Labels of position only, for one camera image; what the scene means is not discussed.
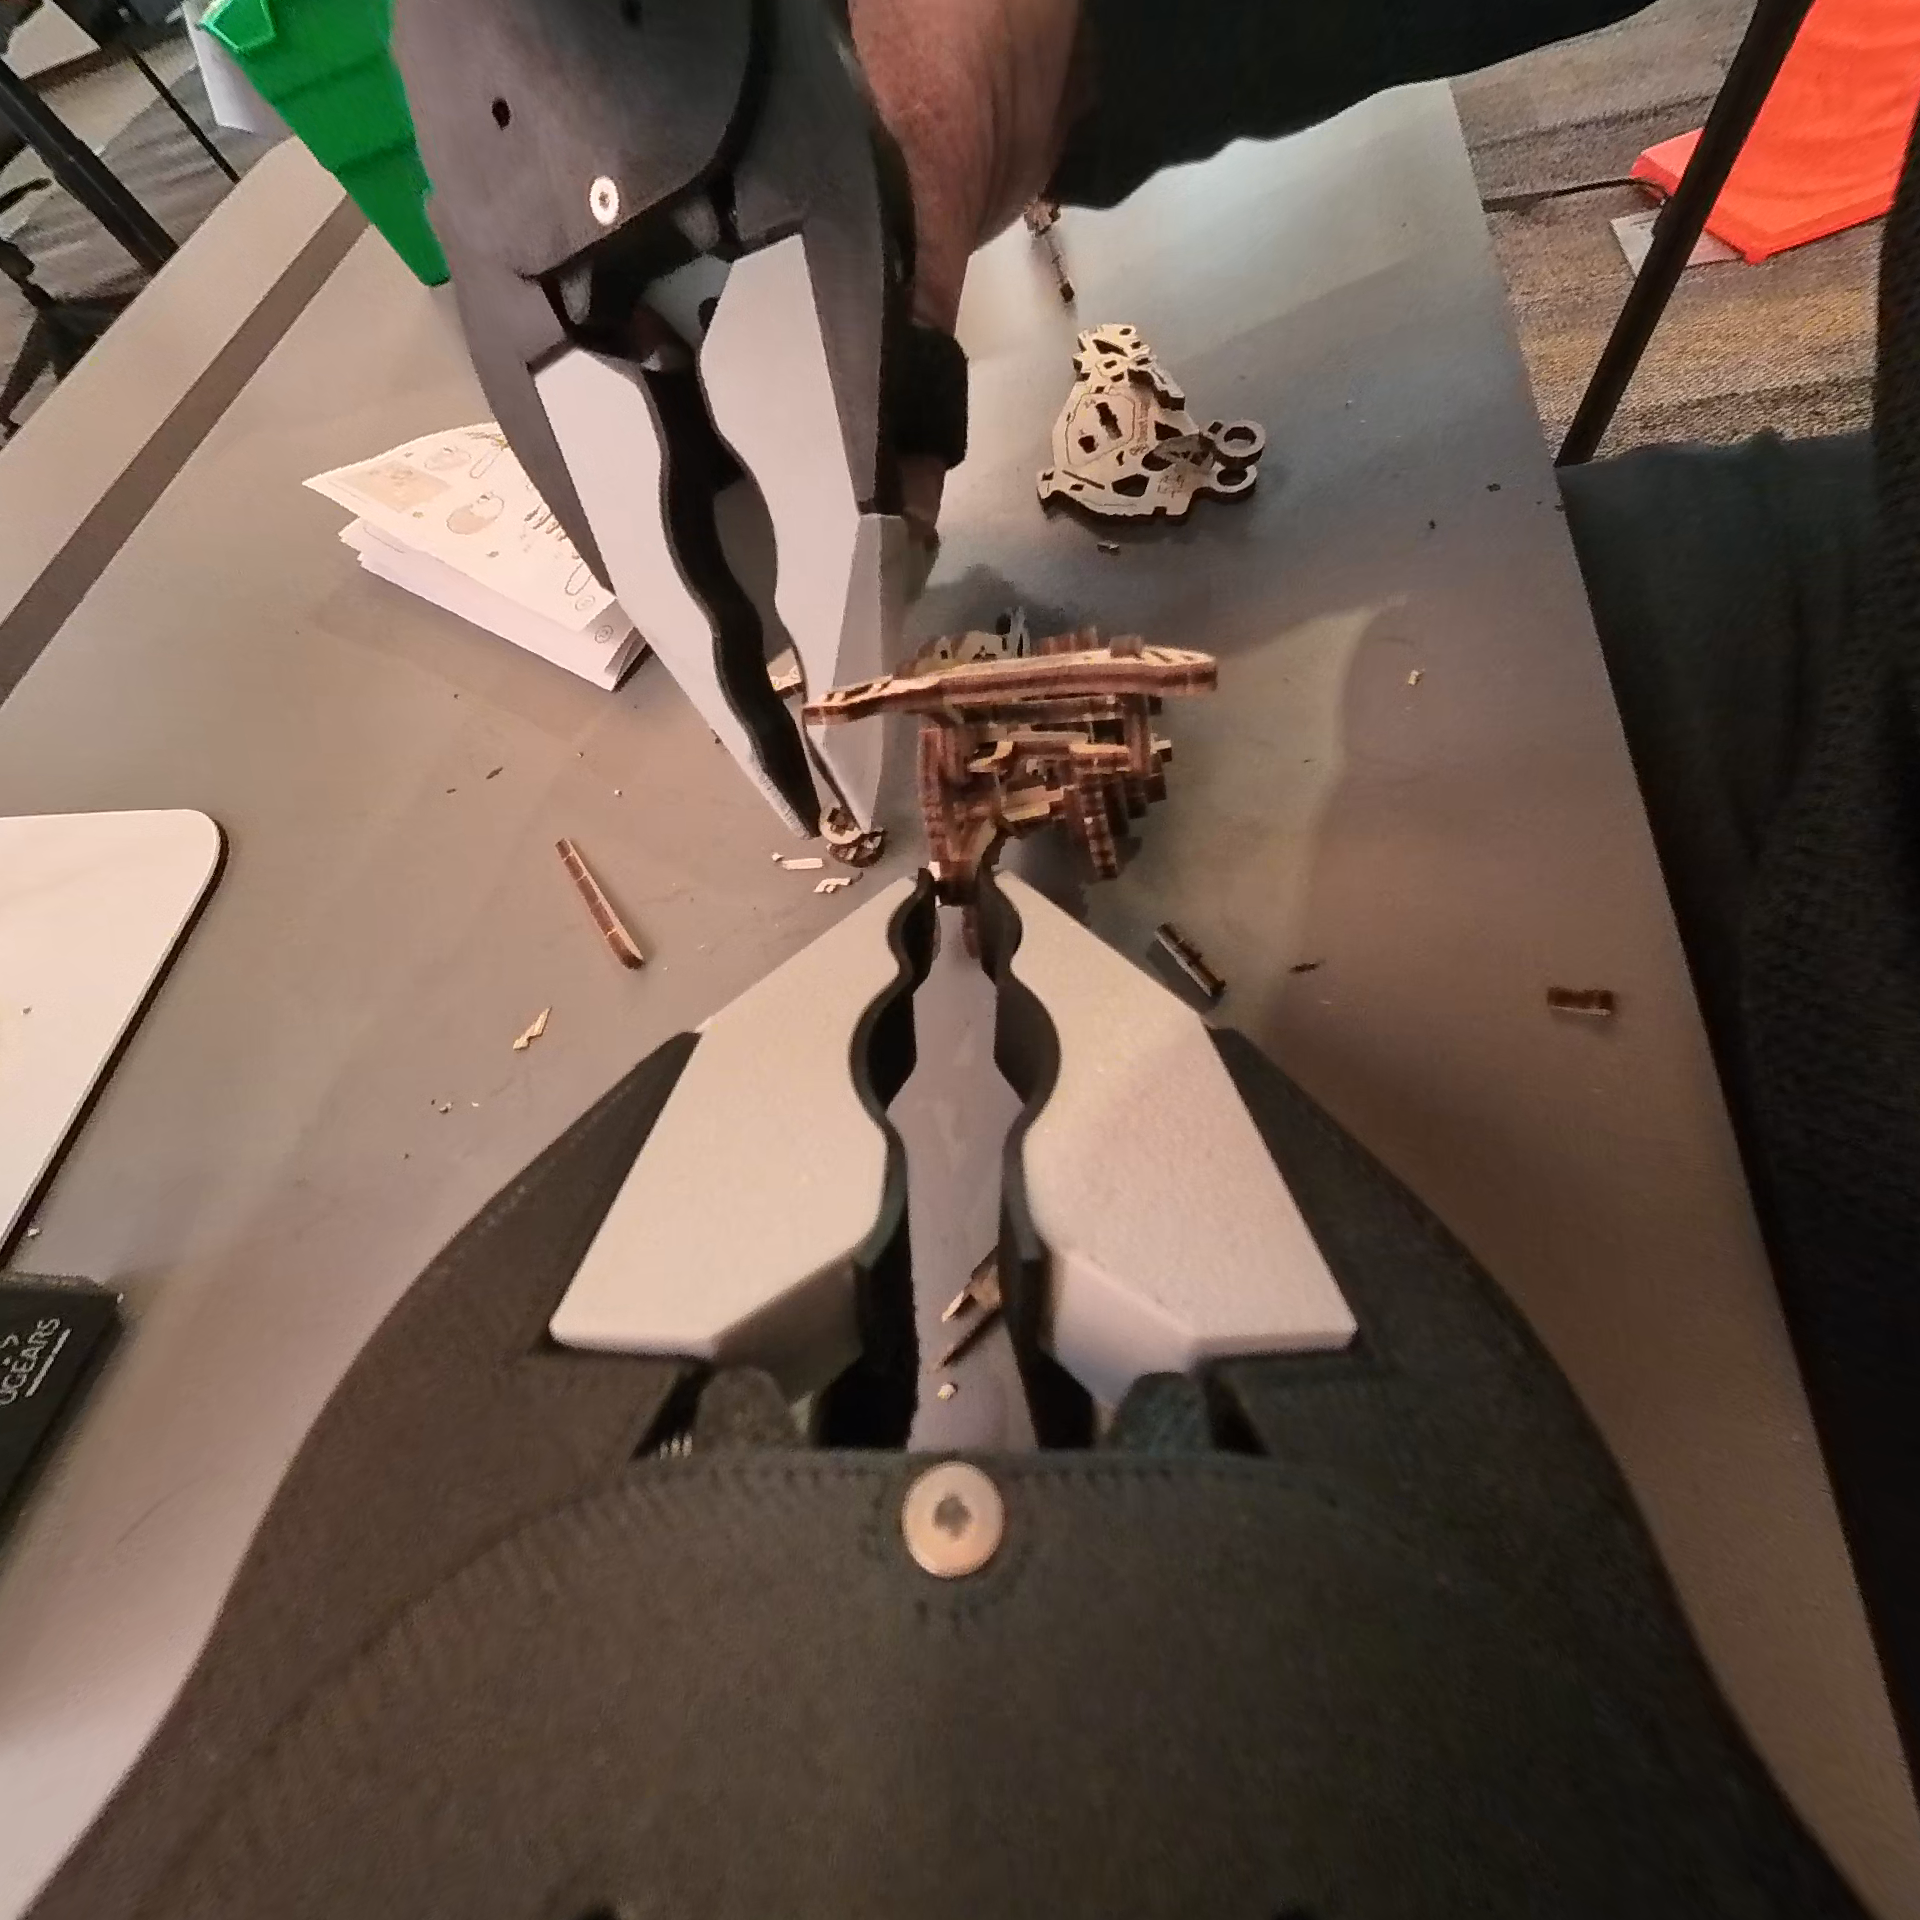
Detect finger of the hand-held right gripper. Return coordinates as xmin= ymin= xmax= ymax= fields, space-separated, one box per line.
xmin=530 ymin=346 xmax=822 ymax=834
xmin=696 ymin=239 xmax=890 ymax=826

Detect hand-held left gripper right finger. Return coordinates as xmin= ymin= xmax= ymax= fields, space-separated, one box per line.
xmin=991 ymin=870 xmax=1365 ymax=1406

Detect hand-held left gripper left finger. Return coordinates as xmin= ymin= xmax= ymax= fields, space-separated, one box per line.
xmin=548 ymin=875 xmax=921 ymax=1380

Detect pale wooden parts sheet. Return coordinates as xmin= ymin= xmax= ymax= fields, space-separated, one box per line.
xmin=1036 ymin=322 xmax=1269 ymax=521

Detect brown wooden model assembly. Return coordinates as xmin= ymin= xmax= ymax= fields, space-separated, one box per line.
xmin=802 ymin=609 xmax=1220 ymax=953

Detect person's right forearm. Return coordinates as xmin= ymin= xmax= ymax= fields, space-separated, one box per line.
xmin=1041 ymin=0 xmax=1636 ymax=213

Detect dark model kit box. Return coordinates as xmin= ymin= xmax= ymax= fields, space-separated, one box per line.
xmin=0 ymin=1275 xmax=125 ymax=1547

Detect person's right hand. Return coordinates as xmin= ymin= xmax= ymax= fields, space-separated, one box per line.
xmin=855 ymin=0 xmax=1081 ymax=546

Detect open instruction booklet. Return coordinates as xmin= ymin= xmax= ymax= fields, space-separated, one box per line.
xmin=305 ymin=425 xmax=651 ymax=693

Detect stacked green plastic bins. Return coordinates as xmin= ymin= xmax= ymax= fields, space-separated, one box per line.
xmin=198 ymin=0 xmax=449 ymax=287

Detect long notched wooden strip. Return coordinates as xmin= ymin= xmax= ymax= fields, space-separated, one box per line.
xmin=556 ymin=838 xmax=647 ymax=971

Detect black chair base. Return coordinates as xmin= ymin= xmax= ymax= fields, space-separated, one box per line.
xmin=0 ymin=60 xmax=183 ymax=438

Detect wooden book stand white base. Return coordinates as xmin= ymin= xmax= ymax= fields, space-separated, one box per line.
xmin=0 ymin=809 xmax=227 ymax=1247

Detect orange traffic cone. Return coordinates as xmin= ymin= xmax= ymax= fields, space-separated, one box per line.
xmin=1631 ymin=0 xmax=1920 ymax=263

